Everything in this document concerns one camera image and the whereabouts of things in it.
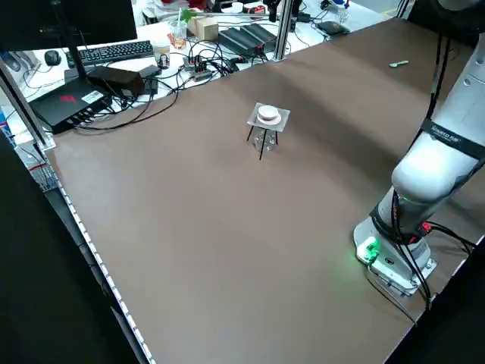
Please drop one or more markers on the aluminium frame profile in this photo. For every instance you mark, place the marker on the aluminium frame profile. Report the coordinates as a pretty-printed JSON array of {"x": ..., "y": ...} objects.
[{"x": 26, "y": 110}]

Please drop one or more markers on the black computer mouse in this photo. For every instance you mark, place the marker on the black computer mouse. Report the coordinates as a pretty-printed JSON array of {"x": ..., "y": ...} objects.
[{"x": 52, "y": 57}]

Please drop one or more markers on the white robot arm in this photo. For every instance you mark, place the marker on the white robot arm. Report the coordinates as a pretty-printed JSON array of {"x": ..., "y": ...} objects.
[{"x": 424, "y": 178}]

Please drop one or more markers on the black keyboard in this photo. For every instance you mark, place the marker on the black keyboard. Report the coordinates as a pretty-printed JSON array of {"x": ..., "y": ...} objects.
[{"x": 113, "y": 51}]

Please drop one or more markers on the small white bowl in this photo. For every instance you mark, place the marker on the small white bowl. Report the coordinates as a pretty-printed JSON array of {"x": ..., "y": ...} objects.
[{"x": 236, "y": 7}]

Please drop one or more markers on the aluminium camera post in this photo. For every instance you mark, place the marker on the aluminium camera post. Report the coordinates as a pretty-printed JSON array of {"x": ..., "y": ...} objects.
[{"x": 283, "y": 38}]

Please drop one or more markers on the black power brick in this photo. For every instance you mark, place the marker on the black power brick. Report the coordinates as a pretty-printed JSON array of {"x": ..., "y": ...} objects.
[{"x": 117, "y": 79}]

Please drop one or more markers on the black monitor stand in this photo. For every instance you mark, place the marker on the black monitor stand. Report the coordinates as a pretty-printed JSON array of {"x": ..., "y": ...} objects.
[{"x": 74, "y": 57}]

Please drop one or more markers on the small white crucible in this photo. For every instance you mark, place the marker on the small white crucible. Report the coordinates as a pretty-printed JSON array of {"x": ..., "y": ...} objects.
[{"x": 268, "y": 112}]

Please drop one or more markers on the small digital scale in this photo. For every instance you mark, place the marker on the small digital scale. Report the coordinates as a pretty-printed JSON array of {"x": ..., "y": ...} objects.
[{"x": 333, "y": 27}]

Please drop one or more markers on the blue and red object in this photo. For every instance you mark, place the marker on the blue and red object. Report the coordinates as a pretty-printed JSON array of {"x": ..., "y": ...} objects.
[{"x": 345, "y": 2}]

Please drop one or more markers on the black computer monitor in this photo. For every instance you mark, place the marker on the black computer monitor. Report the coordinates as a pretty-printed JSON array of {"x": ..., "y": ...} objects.
[{"x": 57, "y": 19}]

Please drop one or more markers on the black box with red logo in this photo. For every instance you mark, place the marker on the black box with red logo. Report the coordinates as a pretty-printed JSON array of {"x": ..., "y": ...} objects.
[{"x": 64, "y": 106}]

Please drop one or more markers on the clear glass beaker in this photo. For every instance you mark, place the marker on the clear glass beaker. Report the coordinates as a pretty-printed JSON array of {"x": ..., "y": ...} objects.
[{"x": 343, "y": 16}]

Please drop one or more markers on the small clear glass vessel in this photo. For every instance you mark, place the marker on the small clear glass vessel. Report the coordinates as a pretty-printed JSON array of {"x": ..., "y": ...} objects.
[{"x": 270, "y": 143}]

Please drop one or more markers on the small pale green spoon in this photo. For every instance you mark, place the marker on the small pale green spoon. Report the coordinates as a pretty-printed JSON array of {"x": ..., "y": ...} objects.
[{"x": 398, "y": 64}]

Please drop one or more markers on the grey hub with red plugs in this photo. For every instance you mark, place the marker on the grey hub with red plugs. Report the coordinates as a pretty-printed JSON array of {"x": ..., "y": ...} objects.
[{"x": 199, "y": 72}]

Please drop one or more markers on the clear plastic cup with straw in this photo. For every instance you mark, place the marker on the clear plastic cup with straw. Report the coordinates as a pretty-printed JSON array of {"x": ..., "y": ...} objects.
[{"x": 178, "y": 36}]

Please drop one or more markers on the black ribbed metal box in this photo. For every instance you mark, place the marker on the black ribbed metal box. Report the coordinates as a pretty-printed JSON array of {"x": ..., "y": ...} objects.
[
  {"x": 261, "y": 34},
  {"x": 235, "y": 39}
]

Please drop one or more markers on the small printed paper cup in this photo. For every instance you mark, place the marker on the small printed paper cup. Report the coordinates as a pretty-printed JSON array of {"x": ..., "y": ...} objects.
[{"x": 163, "y": 58}]

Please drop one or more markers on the round beige ceramic pad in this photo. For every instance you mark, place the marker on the round beige ceramic pad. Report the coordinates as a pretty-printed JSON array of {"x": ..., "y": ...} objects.
[{"x": 278, "y": 120}]

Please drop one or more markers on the small cardboard box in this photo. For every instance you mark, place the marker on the small cardboard box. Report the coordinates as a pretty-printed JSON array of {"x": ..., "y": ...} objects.
[{"x": 206, "y": 28}]

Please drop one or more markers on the black power adaptor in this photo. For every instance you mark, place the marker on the black power adaptor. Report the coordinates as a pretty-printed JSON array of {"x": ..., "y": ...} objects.
[{"x": 149, "y": 81}]

